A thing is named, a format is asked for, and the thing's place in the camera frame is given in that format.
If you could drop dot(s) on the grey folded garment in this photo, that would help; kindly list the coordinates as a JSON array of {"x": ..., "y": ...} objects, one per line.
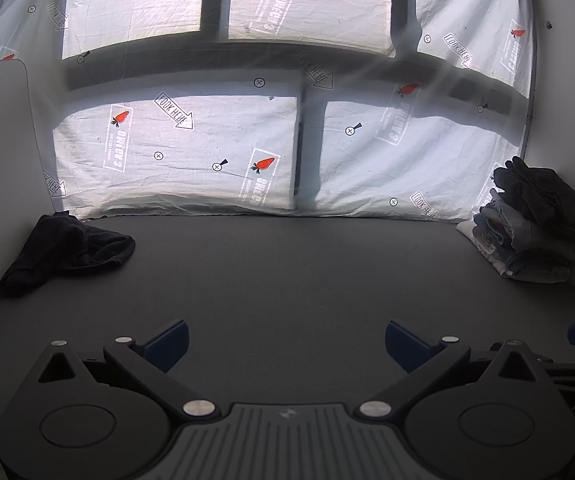
[{"x": 532, "y": 262}]

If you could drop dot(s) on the black garment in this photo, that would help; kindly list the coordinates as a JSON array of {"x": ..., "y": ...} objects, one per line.
[{"x": 542, "y": 195}]

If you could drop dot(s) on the navy knit sweater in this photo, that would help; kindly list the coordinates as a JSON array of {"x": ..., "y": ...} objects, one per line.
[{"x": 62, "y": 250}]

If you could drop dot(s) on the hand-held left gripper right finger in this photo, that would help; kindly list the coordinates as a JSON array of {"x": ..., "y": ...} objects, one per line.
[{"x": 407, "y": 345}]

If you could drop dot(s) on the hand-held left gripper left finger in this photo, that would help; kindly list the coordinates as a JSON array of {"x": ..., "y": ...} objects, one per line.
[{"x": 167, "y": 342}]

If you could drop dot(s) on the white carrot print sheet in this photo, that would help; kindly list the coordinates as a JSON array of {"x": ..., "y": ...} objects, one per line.
[{"x": 217, "y": 135}]

